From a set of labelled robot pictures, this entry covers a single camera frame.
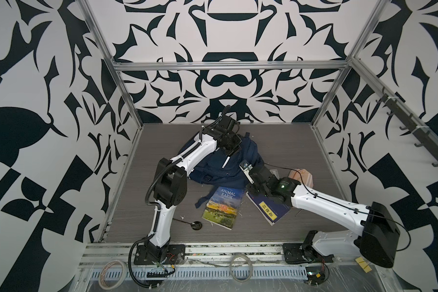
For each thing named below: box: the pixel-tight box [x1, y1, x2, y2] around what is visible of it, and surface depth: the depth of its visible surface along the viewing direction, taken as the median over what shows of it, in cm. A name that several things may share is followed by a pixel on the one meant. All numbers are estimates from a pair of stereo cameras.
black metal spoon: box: [172, 217, 203, 231], surface depth 82 cm
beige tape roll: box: [98, 259, 128, 291], surface depth 70 cm
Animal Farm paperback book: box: [201, 186, 244, 231], surface depth 87 cm
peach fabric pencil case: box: [288, 168, 314, 188], surface depth 97 cm
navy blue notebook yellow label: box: [245, 191, 292, 227], surface depth 86 cm
